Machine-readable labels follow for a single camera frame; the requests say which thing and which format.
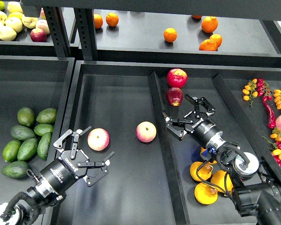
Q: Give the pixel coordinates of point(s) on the green avocado top right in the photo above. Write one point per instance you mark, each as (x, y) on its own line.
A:
(47, 116)

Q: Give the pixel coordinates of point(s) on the orange on shelf centre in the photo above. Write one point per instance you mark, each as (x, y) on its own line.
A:
(170, 35)

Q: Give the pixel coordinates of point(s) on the dark green avocado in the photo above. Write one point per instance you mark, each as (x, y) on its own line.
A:
(16, 169)
(21, 132)

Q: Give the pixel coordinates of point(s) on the mixed cherry tomatoes lower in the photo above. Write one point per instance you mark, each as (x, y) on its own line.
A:
(275, 142)

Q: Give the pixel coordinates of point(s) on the orange on shelf upper right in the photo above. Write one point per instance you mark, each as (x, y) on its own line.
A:
(209, 24)

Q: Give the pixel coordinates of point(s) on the black upper shelf tray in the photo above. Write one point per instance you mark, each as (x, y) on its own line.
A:
(138, 37)

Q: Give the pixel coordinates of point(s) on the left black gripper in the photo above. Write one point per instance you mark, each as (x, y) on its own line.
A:
(72, 164)

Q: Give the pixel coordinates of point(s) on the yellow pear lower left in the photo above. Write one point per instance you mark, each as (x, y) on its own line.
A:
(204, 172)

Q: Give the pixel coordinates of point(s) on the yellow pear middle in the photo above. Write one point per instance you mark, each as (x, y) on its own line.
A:
(209, 155)

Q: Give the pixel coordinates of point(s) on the orange cherry tomato vine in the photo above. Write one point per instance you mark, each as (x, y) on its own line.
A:
(250, 91)

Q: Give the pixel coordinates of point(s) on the pink apple left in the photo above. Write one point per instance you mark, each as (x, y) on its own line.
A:
(98, 139)

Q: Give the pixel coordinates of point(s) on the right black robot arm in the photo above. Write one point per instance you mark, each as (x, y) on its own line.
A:
(226, 167)

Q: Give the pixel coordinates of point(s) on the black shelf post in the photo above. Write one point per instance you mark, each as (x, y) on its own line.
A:
(57, 29)
(87, 33)

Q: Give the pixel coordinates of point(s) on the red apple upper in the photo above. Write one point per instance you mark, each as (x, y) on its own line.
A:
(177, 78)

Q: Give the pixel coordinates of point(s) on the red cherry tomato vine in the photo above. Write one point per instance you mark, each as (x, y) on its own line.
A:
(264, 90)

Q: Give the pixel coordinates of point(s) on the green avocado top left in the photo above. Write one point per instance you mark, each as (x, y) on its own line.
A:
(26, 117)

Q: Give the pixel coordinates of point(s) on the red chili pepper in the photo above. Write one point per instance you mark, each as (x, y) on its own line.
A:
(270, 114)

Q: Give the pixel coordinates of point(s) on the red apple on shelf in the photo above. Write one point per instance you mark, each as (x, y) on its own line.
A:
(38, 35)

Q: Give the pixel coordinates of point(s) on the green avocado small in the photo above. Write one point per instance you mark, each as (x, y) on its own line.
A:
(42, 128)

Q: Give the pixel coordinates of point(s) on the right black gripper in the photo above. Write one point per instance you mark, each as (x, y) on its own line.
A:
(197, 124)

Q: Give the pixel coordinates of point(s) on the pink apple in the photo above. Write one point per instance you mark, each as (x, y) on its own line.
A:
(146, 132)
(98, 139)

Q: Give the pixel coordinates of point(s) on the yellow pear with stem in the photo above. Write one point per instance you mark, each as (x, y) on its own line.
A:
(205, 194)

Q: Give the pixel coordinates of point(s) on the orange on shelf front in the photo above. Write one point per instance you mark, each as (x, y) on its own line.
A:
(208, 45)

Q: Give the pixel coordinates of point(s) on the pink apple centre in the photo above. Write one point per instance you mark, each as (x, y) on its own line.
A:
(146, 132)

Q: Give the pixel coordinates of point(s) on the black shelf post right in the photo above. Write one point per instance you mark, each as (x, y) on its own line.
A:
(87, 33)

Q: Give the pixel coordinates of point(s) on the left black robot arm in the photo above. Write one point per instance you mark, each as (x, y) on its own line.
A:
(25, 207)

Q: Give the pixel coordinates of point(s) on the orange partly hidden top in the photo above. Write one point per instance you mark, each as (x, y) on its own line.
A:
(197, 16)

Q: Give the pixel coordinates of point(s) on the black shelf post left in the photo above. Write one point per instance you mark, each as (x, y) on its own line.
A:
(57, 29)

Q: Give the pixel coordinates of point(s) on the black centre tray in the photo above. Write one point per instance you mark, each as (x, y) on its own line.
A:
(149, 183)

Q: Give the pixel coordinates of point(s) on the dark red apple lower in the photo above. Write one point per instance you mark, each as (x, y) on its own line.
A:
(174, 96)

